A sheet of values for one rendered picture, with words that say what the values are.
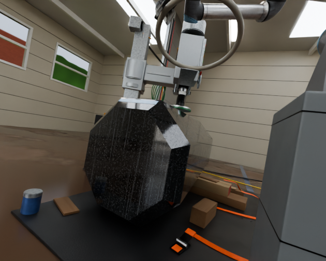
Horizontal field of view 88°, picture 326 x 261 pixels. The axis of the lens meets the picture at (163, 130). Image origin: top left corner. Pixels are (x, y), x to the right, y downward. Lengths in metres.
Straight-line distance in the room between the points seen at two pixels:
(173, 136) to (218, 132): 5.55
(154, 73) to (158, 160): 1.54
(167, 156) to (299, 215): 0.61
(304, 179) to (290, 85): 6.42
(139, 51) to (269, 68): 5.33
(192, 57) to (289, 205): 1.38
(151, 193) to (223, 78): 6.19
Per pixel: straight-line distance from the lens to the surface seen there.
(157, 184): 1.02
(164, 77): 2.33
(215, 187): 2.06
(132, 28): 2.59
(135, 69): 2.34
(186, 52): 1.70
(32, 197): 1.39
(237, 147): 6.48
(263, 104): 6.68
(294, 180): 0.60
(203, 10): 1.25
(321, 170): 0.62
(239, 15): 1.05
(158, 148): 1.00
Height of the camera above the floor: 0.67
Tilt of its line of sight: level
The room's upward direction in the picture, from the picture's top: 10 degrees clockwise
